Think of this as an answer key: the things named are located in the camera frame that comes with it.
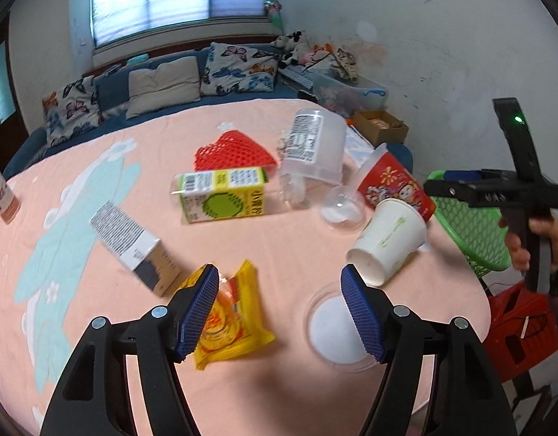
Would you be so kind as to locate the yellow snack packet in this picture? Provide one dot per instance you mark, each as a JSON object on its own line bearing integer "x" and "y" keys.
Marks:
{"x": 238, "y": 322}

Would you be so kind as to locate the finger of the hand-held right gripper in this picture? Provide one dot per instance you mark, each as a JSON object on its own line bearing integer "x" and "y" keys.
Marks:
{"x": 463, "y": 175}
{"x": 451, "y": 192}

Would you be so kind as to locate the blue sofa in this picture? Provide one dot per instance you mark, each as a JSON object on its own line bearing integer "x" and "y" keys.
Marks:
{"x": 110, "y": 95}

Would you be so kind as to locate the red plastic stool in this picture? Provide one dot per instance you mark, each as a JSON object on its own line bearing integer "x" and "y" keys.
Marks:
{"x": 510, "y": 327}

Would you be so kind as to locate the red instant noodle cup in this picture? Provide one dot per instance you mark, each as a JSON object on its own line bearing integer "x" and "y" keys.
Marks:
{"x": 392, "y": 181}

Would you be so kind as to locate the pink plush toy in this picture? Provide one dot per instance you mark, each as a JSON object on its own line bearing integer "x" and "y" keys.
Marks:
{"x": 317, "y": 54}

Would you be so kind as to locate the clear plastic jar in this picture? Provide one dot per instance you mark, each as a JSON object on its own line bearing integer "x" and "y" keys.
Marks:
{"x": 306, "y": 136}

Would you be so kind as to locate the cardboard box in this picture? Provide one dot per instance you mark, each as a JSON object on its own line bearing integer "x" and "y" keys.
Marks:
{"x": 388, "y": 134}

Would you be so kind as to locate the white and black box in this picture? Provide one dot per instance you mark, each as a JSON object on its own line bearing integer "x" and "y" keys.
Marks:
{"x": 124, "y": 236}

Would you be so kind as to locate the green plastic basket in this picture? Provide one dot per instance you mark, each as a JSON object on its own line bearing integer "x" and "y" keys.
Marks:
{"x": 469, "y": 231}

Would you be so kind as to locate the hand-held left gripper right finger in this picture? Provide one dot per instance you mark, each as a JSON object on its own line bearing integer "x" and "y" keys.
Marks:
{"x": 360, "y": 313}

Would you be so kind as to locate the pink printed blanket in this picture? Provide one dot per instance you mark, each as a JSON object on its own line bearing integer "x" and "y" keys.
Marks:
{"x": 297, "y": 247}

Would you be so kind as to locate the teal cloth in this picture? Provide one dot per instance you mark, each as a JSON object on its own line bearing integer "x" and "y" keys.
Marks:
{"x": 138, "y": 59}

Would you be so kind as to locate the clear storage bin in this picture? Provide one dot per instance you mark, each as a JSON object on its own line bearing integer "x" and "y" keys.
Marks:
{"x": 351, "y": 93}

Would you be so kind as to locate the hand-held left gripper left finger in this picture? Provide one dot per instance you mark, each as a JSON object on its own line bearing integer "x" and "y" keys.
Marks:
{"x": 199, "y": 313}

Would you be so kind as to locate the black device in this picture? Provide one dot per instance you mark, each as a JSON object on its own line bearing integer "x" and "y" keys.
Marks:
{"x": 308, "y": 96}

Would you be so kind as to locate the person's right hand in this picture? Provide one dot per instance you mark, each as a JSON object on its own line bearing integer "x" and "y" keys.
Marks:
{"x": 518, "y": 252}

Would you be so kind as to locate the white paper cup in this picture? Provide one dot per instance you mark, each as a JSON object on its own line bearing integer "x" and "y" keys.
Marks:
{"x": 388, "y": 236}

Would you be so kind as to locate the large butterfly pillow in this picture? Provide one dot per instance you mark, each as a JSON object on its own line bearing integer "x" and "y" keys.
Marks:
{"x": 238, "y": 68}

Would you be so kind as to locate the patterned cloth toy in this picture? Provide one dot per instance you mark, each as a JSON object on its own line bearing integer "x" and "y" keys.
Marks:
{"x": 344, "y": 63}

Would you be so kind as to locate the clear round lid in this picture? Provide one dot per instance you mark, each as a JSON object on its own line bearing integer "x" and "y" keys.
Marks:
{"x": 329, "y": 327}

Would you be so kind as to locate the red capped bottle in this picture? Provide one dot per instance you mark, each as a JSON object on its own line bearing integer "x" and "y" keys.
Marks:
{"x": 1, "y": 195}

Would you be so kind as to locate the black and white plush toy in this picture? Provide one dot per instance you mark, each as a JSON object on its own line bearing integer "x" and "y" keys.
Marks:
{"x": 288, "y": 45}

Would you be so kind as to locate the red foam net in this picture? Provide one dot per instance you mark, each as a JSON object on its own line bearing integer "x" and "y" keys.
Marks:
{"x": 233, "y": 150}

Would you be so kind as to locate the yellow green carton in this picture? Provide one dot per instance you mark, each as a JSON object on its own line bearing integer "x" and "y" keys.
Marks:
{"x": 224, "y": 200}

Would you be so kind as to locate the small butterfly pillow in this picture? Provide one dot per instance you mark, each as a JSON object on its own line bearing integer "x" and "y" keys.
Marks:
{"x": 70, "y": 109}

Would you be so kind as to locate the pinwheel toy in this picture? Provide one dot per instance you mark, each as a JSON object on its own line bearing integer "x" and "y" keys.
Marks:
{"x": 274, "y": 9}

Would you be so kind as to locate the beige pillow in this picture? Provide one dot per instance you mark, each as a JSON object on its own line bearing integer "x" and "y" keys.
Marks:
{"x": 163, "y": 86}

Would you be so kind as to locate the dark wooden door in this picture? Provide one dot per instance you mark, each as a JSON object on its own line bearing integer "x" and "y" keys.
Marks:
{"x": 13, "y": 77}

